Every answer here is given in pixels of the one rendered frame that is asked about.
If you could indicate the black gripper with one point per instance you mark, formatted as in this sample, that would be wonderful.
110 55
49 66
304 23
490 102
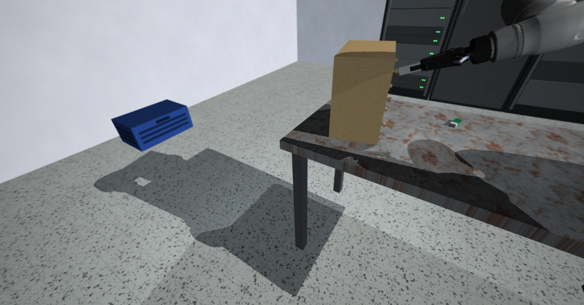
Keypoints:
479 51

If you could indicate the small wooden chest of drawers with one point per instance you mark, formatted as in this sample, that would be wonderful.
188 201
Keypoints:
361 79

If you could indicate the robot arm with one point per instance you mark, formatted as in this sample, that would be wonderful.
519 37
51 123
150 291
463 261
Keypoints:
536 27

